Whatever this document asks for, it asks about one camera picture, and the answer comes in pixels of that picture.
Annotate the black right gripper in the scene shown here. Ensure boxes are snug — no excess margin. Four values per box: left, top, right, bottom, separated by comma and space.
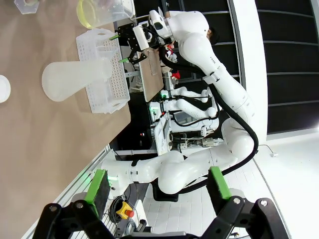
109, 23, 148, 66

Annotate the aluminium table edge rail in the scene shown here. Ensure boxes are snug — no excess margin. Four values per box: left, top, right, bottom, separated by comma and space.
21, 145, 112, 239

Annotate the translucent conical flask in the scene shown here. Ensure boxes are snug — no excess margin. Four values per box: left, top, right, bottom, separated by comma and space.
41, 59, 112, 103

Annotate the brown background table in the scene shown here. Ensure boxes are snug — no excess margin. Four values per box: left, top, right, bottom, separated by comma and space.
139, 48, 164, 102

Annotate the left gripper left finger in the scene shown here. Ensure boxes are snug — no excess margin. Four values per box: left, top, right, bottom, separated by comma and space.
32, 169, 113, 239

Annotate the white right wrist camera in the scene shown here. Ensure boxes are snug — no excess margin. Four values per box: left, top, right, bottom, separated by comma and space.
133, 24, 151, 50

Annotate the white perforated plastic basket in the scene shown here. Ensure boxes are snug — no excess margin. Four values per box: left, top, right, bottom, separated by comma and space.
75, 28, 131, 115

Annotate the white equipment cart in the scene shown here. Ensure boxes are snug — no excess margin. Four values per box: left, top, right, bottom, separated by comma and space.
153, 117, 173, 154

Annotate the white round flask cap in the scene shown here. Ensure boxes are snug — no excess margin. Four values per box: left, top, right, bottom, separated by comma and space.
0, 74, 11, 104

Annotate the black coiled cable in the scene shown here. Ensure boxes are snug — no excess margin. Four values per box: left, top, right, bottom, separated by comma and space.
109, 196, 126, 225

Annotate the dark-haired background person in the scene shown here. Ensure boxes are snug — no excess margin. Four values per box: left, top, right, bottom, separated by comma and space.
206, 26, 221, 47

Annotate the clear plastic beaker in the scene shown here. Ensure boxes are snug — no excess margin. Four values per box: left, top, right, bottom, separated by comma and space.
76, 0, 134, 29

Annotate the person's left hand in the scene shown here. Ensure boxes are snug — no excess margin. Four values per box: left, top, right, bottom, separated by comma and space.
98, 0, 120, 8

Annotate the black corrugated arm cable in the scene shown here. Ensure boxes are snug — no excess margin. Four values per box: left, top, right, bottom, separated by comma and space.
158, 46, 260, 197

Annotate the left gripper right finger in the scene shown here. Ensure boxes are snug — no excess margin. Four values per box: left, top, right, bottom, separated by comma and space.
201, 166, 287, 239

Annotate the small clear plastic container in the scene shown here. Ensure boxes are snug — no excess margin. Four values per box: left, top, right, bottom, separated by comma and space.
13, 0, 40, 15

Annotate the yellow emergency stop button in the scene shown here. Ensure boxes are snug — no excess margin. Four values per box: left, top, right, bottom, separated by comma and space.
116, 201, 135, 220

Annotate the translucent plastic funnel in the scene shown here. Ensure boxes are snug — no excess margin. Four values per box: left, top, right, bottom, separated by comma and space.
96, 44, 120, 63

